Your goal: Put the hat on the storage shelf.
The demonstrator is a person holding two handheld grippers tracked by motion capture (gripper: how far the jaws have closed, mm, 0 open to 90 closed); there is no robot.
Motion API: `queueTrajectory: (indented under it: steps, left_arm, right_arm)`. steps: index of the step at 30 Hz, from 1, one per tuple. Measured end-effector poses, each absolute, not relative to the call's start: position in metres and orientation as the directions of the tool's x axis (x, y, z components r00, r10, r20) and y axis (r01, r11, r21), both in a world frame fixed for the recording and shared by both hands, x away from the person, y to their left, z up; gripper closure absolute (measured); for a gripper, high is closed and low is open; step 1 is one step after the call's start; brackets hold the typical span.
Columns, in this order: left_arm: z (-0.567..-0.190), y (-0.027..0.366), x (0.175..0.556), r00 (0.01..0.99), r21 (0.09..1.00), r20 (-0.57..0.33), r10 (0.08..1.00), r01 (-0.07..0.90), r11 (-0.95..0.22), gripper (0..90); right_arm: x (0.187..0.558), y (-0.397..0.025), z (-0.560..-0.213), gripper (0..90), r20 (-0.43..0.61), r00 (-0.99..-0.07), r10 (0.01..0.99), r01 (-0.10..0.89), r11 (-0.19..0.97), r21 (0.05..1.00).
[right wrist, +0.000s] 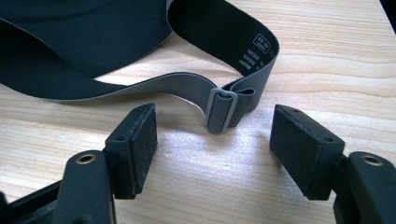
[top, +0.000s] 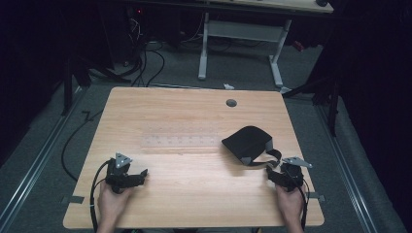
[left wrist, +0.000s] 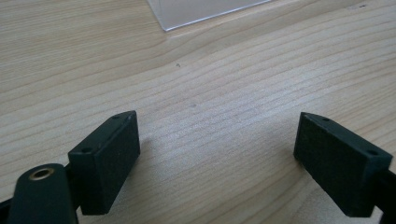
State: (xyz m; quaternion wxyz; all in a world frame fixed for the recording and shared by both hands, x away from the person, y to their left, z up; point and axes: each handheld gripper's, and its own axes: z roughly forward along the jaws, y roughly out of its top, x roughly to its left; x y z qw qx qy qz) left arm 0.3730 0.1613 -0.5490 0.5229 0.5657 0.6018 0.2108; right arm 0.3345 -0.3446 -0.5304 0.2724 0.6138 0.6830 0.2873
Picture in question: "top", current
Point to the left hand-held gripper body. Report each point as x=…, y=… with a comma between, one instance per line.
x=117, y=176

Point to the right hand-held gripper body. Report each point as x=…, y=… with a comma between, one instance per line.
x=293, y=176

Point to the black eye mask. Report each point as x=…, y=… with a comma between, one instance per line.
x=247, y=144

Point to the person's right hand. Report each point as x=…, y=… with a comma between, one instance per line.
x=290, y=205

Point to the person's left hand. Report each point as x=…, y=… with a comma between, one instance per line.
x=111, y=204

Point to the grey tape strip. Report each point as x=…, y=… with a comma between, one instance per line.
x=73, y=199
x=315, y=196

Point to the clear plastic ruler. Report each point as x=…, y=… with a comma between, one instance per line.
x=181, y=141

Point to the black metal stand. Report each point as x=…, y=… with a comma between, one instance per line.
x=68, y=84
x=332, y=97

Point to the small white floor scrap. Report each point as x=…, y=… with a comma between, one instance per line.
x=228, y=86

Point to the red object under desk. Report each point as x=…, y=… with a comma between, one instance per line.
x=298, y=45

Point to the metal floor rail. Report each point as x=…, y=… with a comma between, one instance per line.
x=35, y=161
x=346, y=168

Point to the white metal frame desk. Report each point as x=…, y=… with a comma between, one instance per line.
x=241, y=30

